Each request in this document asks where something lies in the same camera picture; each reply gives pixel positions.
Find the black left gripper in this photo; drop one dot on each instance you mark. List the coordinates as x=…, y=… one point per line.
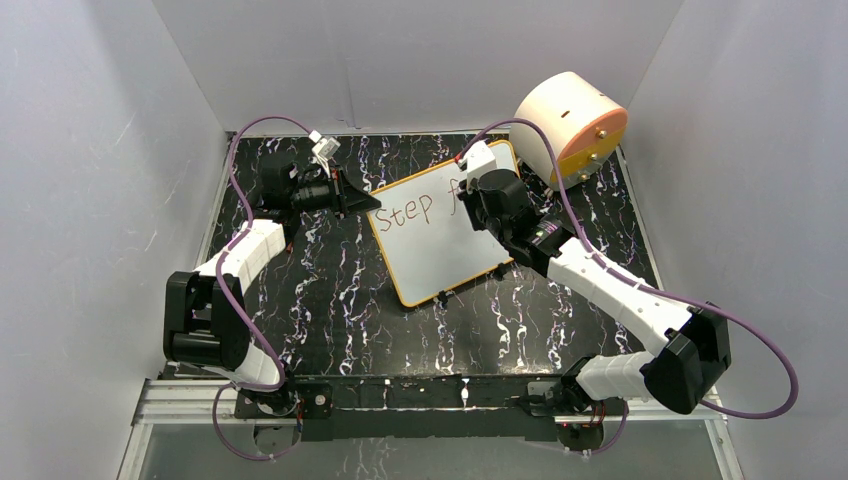
x=350, y=201

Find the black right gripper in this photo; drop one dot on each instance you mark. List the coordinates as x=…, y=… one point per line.
x=469, y=197

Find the yellow framed whiteboard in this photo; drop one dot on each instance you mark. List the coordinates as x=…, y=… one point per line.
x=426, y=238

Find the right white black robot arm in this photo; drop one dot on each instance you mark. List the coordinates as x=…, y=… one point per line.
x=685, y=350

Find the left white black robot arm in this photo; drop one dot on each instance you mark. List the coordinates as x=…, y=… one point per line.
x=206, y=323

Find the cream round drawer box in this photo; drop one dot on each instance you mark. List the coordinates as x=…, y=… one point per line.
x=582, y=124

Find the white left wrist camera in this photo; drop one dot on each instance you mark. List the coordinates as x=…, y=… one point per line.
x=324, y=147

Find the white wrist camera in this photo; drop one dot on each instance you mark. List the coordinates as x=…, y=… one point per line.
x=478, y=160
x=324, y=147

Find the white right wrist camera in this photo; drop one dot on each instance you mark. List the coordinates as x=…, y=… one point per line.
x=478, y=160

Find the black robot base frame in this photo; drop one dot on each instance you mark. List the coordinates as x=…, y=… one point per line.
x=444, y=425

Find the aluminium rail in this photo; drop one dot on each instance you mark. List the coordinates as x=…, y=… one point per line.
x=327, y=397

